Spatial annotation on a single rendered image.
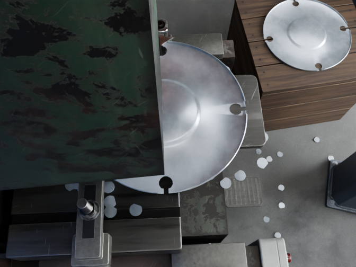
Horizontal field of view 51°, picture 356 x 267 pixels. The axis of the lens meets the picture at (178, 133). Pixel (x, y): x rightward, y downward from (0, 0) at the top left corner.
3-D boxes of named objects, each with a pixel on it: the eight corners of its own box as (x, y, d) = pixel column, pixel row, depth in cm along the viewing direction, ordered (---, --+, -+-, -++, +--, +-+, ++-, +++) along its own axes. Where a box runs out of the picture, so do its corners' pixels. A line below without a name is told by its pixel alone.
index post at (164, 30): (168, 46, 80) (167, 16, 71) (168, 58, 79) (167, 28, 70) (154, 46, 80) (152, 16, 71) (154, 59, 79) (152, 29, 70)
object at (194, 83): (83, 46, 71) (83, 43, 70) (237, 41, 71) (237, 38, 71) (75, 197, 60) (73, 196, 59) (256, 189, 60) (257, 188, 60)
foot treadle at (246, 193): (256, 179, 130) (258, 175, 125) (259, 208, 126) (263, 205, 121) (85, 187, 129) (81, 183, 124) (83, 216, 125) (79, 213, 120)
